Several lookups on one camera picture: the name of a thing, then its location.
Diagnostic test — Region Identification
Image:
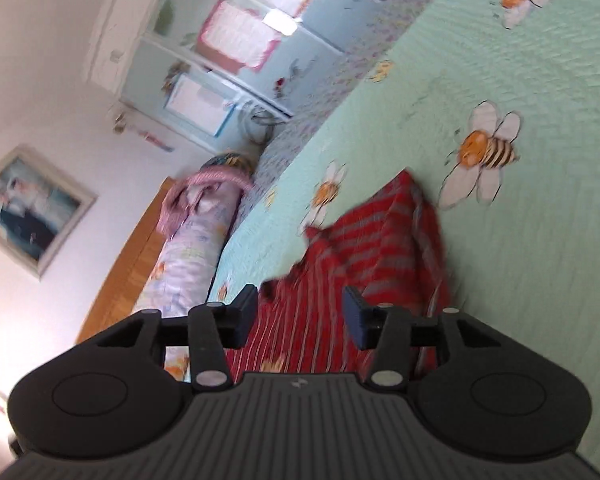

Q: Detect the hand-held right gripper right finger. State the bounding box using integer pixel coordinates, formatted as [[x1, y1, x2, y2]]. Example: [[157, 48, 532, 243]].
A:
[[343, 286, 501, 392]]

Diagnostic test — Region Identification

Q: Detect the pink patterned garment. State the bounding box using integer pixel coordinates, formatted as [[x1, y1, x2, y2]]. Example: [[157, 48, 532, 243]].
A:
[[156, 165, 255, 236]]

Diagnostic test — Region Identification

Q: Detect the blue notice poster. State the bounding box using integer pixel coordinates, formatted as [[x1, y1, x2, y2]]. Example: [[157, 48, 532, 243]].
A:
[[162, 72, 238, 138]]

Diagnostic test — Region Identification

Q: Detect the green quilted bee bedspread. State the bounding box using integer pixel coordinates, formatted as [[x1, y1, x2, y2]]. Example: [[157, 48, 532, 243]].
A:
[[207, 0, 600, 476]]

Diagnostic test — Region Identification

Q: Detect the green yellow patterned cloth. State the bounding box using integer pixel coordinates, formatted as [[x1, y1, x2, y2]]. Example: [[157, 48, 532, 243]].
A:
[[200, 152, 256, 181]]

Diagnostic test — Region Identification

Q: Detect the sliding door wardrobe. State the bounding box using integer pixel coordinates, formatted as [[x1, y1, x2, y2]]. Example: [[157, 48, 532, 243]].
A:
[[82, 0, 461, 156]]

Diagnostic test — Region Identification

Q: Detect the red hanging ornament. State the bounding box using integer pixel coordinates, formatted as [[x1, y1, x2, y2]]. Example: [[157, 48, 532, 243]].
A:
[[137, 130, 176, 153]]

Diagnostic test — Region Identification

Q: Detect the floral rolled duvet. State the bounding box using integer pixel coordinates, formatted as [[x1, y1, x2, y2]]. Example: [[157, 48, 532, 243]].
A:
[[130, 180, 241, 381]]

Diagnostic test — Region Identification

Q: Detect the red plaid dress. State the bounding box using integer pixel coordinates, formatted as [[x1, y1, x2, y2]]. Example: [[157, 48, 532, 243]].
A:
[[225, 170, 453, 386]]

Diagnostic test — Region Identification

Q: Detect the framed wall picture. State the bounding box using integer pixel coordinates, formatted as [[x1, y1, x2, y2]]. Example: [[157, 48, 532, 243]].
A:
[[0, 144, 98, 281]]

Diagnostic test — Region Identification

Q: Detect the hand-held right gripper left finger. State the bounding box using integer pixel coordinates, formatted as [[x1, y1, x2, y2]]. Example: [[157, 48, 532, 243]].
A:
[[97, 285, 257, 392]]

